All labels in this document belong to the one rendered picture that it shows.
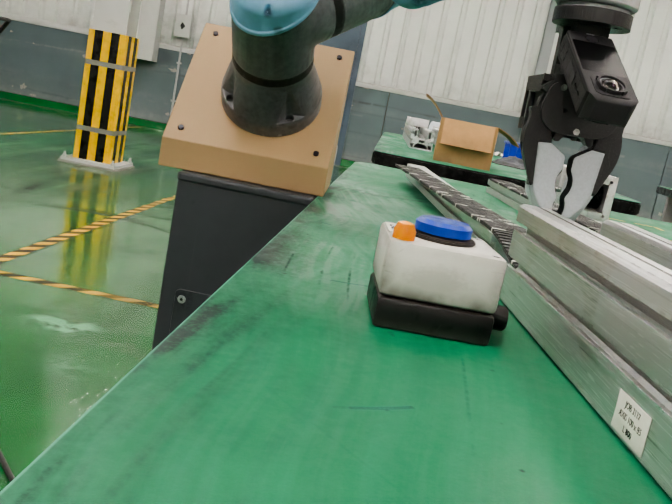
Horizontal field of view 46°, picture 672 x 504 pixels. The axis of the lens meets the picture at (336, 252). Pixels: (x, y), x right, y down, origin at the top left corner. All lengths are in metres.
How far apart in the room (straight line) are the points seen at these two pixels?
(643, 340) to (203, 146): 0.85
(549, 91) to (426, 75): 10.89
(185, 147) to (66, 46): 11.51
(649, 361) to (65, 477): 0.27
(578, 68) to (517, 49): 11.03
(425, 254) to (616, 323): 0.13
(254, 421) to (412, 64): 11.33
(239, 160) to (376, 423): 0.83
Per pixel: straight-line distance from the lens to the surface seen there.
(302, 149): 1.17
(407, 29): 11.70
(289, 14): 1.05
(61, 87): 12.69
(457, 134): 2.80
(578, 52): 0.74
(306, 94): 1.17
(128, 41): 6.94
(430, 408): 0.41
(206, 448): 0.32
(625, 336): 0.45
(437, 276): 0.53
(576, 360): 0.51
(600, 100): 0.69
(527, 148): 0.76
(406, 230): 0.52
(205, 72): 1.27
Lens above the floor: 0.92
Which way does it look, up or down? 11 degrees down
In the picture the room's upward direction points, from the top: 11 degrees clockwise
